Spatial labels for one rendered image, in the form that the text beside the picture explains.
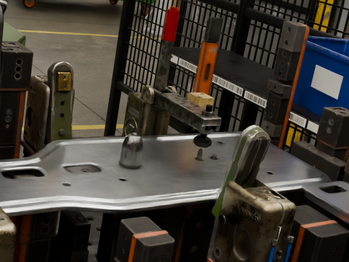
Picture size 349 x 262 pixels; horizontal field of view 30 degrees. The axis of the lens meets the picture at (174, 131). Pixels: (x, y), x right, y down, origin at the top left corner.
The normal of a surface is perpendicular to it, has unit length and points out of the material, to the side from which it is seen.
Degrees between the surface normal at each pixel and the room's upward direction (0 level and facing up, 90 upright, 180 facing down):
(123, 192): 0
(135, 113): 90
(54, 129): 78
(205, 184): 0
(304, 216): 0
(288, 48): 90
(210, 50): 90
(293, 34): 90
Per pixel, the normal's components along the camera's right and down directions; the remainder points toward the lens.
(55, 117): 0.56, 0.15
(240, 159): -0.83, 0.04
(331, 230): 0.17, -0.94
